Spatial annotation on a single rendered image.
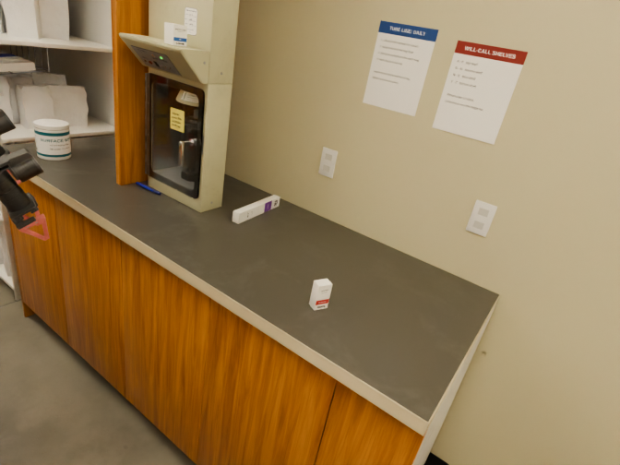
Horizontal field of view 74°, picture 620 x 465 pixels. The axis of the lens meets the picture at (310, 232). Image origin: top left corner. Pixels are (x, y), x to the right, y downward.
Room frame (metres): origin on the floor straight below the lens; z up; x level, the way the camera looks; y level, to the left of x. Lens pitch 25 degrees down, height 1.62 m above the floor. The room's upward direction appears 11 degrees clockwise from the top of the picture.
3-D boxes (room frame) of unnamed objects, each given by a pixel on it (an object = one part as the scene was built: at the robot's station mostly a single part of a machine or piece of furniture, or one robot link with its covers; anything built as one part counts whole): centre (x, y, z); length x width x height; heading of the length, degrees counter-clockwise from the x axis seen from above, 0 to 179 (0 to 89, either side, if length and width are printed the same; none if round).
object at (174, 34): (1.42, 0.54, 1.54); 0.05 x 0.05 x 0.06; 55
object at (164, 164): (1.49, 0.57, 1.19); 0.30 x 0.01 x 0.40; 59
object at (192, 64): (1.45, 0.59, 1.46); 0.32 x 0.12 x 0.10; 59
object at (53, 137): (1.71, 1.18, 1.02); 0.13 x 0.13 x 0.15
